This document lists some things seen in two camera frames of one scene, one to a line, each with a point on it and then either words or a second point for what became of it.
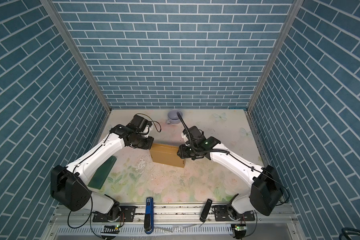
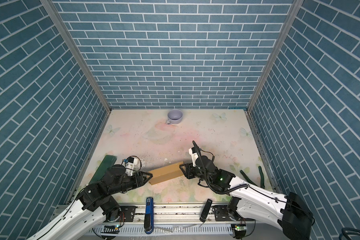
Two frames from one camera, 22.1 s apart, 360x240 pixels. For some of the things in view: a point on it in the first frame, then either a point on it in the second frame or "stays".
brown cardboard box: [166, 154] -> [166, 173]
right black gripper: [182, 152] -> [189, 168]
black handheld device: [206, 210] stays
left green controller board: [111, 229] stays
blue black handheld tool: [148, 221] stays
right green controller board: [238, 228] stays
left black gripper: [149, 144] -> [141, 178]
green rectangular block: [102, 173] stays
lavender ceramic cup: [173, 117] stays
